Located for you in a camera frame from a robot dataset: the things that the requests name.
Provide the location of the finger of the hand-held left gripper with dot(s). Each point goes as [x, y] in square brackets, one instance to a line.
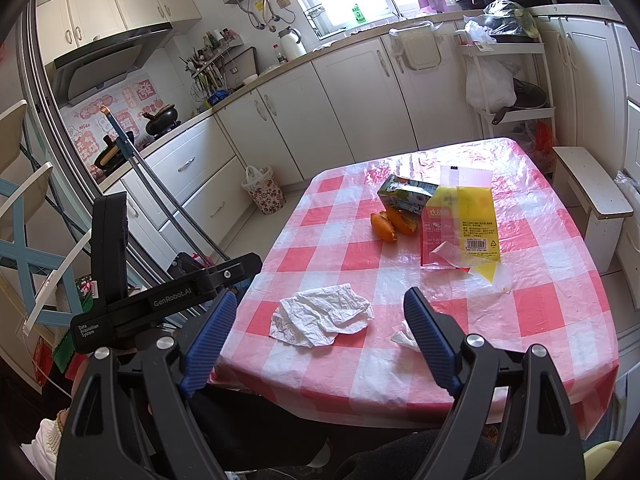
[227, 274]

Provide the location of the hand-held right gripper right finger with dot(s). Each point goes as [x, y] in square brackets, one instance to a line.
[432, 340]

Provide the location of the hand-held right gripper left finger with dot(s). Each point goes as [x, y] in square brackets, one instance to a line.
[207, 345]

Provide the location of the small white tissue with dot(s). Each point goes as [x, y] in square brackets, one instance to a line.
[402, 337]

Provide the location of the large white tissue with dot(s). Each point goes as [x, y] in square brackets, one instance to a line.
[320, 315]

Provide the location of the pale yellow plastic bin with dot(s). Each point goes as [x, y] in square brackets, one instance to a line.
[602, 460]

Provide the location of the person's left forearm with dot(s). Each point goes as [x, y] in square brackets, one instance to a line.
[45, 440]

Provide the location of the red green printed box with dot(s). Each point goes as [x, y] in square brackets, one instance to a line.
[62, 355]

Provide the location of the floral waste basket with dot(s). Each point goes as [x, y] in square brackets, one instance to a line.
[265, 192]

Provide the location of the grey metal pole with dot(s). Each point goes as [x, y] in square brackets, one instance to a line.
[160, 200]

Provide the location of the red white checked tablecloth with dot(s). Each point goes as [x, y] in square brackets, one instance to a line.
[350, 260]

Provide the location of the orange peel piece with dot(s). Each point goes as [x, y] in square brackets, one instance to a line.
[404, 220]
[376, 219]
[387, 232]

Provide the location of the yellow pink packaging bag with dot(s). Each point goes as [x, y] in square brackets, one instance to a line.
[465, 220]

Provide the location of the blue folding rack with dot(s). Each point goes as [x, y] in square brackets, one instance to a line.
[25, 240]

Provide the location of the green juice carton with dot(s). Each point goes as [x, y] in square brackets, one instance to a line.
[405, 195]

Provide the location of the black yellow pan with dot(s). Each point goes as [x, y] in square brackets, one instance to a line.
[112, 155]

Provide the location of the black clay pot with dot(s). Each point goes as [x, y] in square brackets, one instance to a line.
[162, 122]

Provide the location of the clear plastic packet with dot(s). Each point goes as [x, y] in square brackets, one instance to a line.
[470, 176]

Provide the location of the blue container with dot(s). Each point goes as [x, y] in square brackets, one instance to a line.
[216, 98]

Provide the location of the pink printed backsplash sticker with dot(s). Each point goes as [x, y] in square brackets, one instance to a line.
[90, 130]

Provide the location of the white base cabinets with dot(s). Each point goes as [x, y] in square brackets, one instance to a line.
[360, 100]

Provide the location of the white wooden stool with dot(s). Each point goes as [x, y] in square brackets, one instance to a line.
[590, 180]

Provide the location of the red cap bottle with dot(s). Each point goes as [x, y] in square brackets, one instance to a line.
[279, 55]

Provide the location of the red plastic bag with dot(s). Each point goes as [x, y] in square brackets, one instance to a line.
[542, 142]

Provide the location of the white thermos jug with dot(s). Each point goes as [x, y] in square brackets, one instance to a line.
[291, 44]

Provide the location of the black range hood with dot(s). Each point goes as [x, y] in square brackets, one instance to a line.
[105, 65]

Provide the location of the black wok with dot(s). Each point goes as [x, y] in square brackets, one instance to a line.
[527, 100]

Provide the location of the white plastic bag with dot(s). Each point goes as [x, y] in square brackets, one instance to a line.
[490, 87]

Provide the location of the green dish soap bottle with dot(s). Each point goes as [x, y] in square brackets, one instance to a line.
[358, 15]

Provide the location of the white hanging door bin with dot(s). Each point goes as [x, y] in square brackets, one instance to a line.
[417, 47]

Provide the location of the white upper cabinets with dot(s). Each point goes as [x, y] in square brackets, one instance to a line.
[100, 10]

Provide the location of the white kitchen trolley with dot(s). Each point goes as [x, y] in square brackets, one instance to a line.
[515, 49]

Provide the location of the clear plastic bag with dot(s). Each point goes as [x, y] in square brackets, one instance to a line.
[477, 35]

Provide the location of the black bag of vegetables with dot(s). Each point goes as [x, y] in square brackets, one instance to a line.
[510, 17]

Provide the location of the wall utensil rack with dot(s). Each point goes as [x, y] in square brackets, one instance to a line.
[207, 67]

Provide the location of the metal sliding door frame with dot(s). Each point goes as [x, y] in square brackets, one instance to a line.
[47, 90]

